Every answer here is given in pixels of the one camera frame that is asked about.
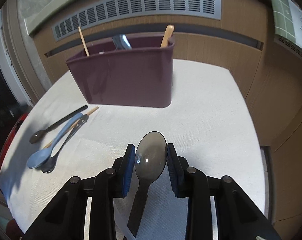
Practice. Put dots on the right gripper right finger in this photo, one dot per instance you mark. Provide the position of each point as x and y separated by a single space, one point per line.
237 215

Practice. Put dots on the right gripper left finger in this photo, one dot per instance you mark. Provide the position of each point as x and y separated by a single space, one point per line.
64 215

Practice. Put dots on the light blue plastic spoon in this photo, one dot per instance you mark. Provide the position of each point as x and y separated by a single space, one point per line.
41 156

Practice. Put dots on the black handled metal spoon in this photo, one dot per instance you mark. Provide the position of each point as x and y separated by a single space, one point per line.
37 136

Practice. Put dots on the wooden chopstick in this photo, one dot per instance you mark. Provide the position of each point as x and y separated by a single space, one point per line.
73 125
83 41

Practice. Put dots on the wooden spoon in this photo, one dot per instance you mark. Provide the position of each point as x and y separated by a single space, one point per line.
168 33

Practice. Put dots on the dark steel spoon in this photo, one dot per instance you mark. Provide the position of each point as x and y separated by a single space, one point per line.
49 166

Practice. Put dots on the maroon plastic utensil holder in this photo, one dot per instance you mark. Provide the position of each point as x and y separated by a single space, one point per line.
142 76

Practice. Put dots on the small steel spoon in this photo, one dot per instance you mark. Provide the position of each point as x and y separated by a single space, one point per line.
121 42

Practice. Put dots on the grey ventilation grille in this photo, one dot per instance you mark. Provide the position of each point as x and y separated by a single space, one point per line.
105 11

